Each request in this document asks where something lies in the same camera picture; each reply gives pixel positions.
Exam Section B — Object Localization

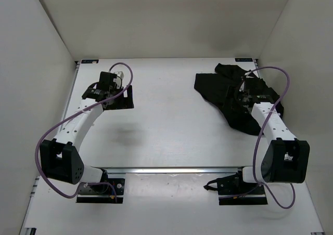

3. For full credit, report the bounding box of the blue table label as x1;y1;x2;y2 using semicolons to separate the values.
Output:
81;59;99;64
235;58;253;62

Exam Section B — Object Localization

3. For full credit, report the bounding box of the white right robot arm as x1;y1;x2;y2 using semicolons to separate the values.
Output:
233;82;310;194

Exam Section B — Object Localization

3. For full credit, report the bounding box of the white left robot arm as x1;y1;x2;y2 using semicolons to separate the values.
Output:
40;71;134;192

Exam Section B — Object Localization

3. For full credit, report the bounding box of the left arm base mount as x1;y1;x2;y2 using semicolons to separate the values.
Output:
76;170;125;204

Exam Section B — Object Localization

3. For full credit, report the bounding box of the black pleated skirt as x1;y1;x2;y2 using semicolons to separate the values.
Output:
194;63;280;136

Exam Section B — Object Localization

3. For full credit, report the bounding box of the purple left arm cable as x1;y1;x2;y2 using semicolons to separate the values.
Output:
35;62;134;199

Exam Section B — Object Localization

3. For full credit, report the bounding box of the right blue table label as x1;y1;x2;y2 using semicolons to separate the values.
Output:
235;58;253;62

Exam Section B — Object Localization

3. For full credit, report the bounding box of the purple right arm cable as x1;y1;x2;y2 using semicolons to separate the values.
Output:
244;66;296;210

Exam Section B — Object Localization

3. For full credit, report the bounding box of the left blue table label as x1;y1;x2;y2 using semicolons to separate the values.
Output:
81;59;99;64

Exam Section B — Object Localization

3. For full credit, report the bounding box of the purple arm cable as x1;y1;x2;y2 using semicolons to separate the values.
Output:
244;66;296;210
35;62;134;199

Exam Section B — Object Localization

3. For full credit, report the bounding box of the aluminium table front rail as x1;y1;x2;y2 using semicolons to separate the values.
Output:
105;167;241;174

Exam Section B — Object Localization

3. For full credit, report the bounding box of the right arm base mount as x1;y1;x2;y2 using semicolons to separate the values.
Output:
204;172;268;206

